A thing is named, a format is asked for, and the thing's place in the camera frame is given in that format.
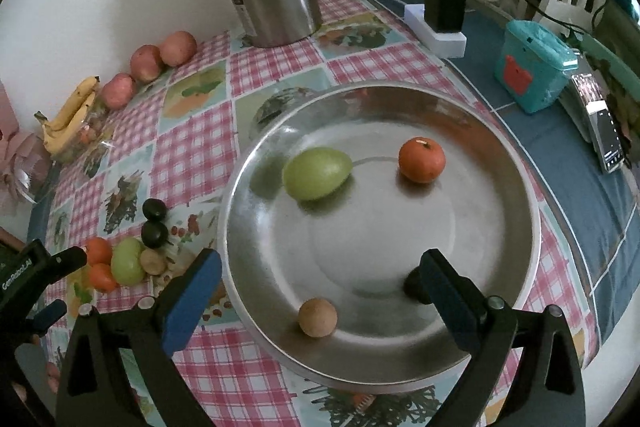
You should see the round steel plate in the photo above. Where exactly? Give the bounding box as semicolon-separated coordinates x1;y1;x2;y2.
217;83;543;392

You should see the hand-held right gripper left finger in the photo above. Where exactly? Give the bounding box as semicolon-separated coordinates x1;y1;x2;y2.
55;248;223;427

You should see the dark purple plum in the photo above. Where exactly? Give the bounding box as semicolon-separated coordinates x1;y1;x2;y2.
143;199;167;222
141;221;169;249
403;267;433;305

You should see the yellow banana bunch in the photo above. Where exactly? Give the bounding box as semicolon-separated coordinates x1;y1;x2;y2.
34;76;101;155

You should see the green jujube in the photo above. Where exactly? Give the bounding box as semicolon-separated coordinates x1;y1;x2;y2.
110;238;148;286
282;147;355;202

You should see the pink wrapped flower bouquet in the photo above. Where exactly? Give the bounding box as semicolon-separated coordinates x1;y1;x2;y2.
0;82;51;215

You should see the black charger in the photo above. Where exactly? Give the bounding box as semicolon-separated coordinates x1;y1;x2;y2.
424;0;467;32

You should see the white power strip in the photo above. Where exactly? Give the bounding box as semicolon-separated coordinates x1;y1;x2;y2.
404;3;467;58

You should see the brown longan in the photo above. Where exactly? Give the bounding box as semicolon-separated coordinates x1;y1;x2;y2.
298;298;338;338
140;249;167;277

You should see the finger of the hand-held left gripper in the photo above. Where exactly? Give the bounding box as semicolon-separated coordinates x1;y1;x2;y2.
42;246;88;295
15;298;68;348

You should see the red apple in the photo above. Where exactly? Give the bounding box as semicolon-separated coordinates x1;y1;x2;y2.
101;74;136;109
130;45;164;84
160;31;197;66

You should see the pink checkered printed tablecloth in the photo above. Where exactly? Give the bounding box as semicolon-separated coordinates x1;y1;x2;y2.
37;0;598;427

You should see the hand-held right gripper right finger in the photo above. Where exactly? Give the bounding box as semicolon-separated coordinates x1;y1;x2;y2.
419;248;587;427

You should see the orange tangerine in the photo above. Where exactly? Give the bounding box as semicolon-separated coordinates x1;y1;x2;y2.
89;263;118;293
85;238;114;265
398;137;447;184

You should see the teal box with orange patch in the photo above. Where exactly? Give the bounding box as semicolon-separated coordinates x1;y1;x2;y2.
494;19;581;114

